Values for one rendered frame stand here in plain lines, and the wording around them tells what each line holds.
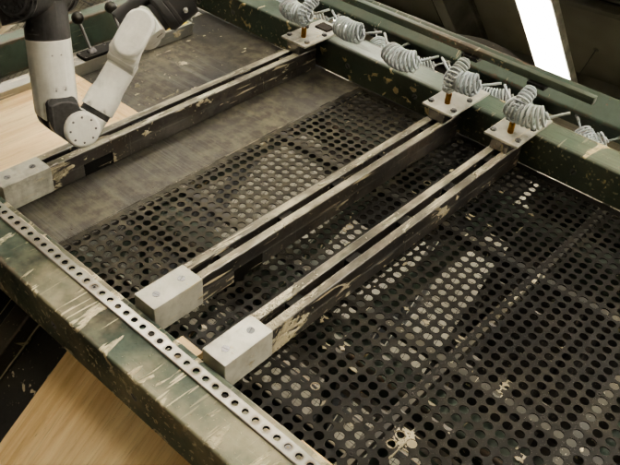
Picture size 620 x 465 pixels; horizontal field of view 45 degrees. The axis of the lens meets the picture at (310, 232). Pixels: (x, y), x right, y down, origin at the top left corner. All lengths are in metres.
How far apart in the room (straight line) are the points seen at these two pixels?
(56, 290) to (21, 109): 0.78
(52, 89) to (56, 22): 0.13
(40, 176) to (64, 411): 0.55
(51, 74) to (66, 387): 0.69
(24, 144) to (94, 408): 0.73
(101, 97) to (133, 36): 0.15
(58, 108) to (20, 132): 0.50
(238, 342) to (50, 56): 0.69
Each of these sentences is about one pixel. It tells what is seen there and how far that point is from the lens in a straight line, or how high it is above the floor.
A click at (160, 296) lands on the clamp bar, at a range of 1.52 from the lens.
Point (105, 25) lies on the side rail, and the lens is 2.73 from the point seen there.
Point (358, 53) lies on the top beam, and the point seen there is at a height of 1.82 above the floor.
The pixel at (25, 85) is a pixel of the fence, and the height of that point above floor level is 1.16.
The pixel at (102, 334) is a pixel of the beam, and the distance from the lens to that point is 1.50.
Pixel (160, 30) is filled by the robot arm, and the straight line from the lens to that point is 1.73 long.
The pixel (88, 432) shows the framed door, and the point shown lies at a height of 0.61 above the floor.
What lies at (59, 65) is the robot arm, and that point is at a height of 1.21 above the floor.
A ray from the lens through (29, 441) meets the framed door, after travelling 1.85.
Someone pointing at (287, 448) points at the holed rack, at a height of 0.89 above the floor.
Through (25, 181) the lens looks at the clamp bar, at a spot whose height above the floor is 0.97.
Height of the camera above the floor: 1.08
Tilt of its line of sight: 5 degrees up
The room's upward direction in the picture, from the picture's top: 35 degrees clockwise
